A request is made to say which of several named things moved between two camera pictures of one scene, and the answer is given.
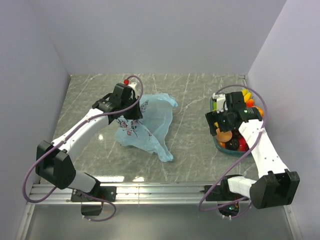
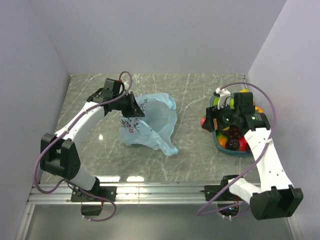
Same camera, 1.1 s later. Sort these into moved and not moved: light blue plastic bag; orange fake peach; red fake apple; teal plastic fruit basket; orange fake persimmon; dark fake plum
Moved: orange fake peach; light blue plastic bag
Not moved: teal plastic fruit basket; red fake apple; orange fake persimmon; dark fake plum
